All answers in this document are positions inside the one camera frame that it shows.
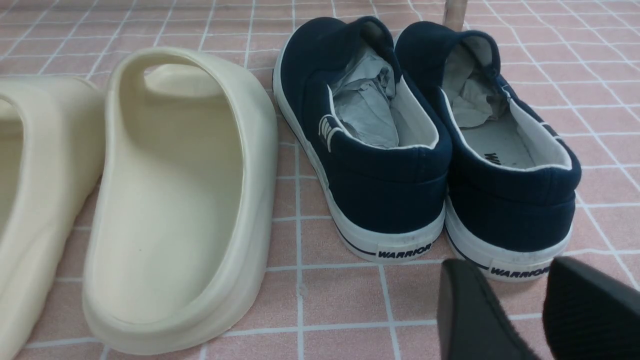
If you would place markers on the metal shoe rack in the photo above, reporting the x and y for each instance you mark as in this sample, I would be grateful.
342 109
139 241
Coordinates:
454 14

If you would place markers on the navy canvas slip-on left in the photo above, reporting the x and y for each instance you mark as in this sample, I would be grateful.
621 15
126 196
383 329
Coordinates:
380 151

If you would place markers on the navy canvas slip-on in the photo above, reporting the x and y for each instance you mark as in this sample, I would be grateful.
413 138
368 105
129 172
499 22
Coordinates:
511 183
380 151

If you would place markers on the cream foam slide right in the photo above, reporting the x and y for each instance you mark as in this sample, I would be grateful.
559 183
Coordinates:
181 229

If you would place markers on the cream foam slide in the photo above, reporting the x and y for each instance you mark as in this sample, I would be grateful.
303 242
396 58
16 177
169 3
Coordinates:
52 155
181 229

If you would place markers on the pink checkered floor mat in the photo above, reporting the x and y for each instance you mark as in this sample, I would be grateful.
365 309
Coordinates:
575 62

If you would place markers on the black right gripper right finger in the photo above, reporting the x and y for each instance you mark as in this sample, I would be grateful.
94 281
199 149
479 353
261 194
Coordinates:
588 315

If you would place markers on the navy canvas slip-on right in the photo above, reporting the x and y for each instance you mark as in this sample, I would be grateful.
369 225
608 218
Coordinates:
511 183

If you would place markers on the cream foam slide left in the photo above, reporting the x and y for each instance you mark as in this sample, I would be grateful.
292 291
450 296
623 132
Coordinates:
52 155

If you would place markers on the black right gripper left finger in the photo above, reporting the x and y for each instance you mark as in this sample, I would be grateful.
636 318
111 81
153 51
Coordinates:
472 324

